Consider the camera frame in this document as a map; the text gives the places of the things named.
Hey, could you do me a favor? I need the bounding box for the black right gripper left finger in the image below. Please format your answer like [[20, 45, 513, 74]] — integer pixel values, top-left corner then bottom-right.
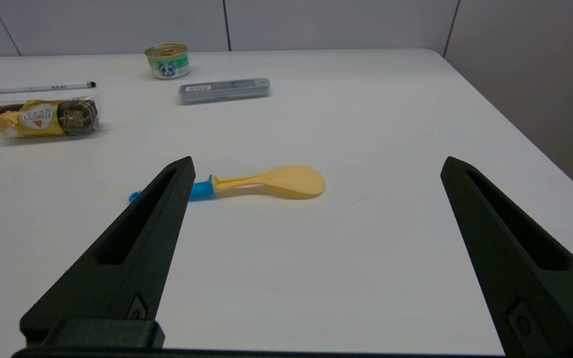
[[19, 156, 196, 349]]

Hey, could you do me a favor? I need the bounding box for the clear chocolate ball pack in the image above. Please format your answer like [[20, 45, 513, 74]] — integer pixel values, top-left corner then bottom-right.
[[0, 94, 103, 140]]

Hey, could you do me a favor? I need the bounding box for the yellow rice spoon blue handle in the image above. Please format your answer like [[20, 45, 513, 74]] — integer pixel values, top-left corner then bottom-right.
[[128, 165, 327, 204]]

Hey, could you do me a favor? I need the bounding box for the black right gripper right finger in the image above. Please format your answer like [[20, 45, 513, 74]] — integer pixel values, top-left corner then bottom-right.
[[440, 156, 573, 358]]

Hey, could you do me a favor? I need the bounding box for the grey pencil case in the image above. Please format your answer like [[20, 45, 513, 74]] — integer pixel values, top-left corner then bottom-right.
[[178, 78, 271, 105]]

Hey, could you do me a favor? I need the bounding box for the small pet food can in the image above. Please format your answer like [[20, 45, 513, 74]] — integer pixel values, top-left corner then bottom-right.
[[145, 43, 191, 80]]

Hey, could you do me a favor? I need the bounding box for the white pen with black tip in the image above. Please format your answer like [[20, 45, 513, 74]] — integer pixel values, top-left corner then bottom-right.
[[0, 81, 96, 94]]

